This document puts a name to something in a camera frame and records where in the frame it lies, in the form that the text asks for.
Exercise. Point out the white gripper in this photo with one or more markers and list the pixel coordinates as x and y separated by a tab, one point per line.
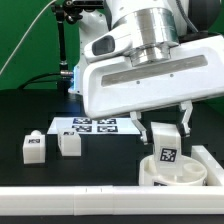
194	72

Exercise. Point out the white round stool seat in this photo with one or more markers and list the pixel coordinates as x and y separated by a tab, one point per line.
193	174

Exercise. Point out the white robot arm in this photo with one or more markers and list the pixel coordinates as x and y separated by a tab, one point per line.
138	64

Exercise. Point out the white fiducial marker sheet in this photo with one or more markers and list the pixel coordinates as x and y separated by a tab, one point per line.
84	125

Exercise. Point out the white right fence rail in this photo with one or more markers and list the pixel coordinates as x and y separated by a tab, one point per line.
215	172

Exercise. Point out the white fence rail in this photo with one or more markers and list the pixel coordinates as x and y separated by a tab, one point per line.
215	172
110	200

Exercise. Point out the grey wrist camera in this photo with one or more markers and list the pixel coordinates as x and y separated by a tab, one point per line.
108	46

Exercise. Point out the white front fence rail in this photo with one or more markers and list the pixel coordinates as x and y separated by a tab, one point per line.
110	200

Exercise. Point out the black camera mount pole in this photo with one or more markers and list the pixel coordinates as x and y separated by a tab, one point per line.
91	24

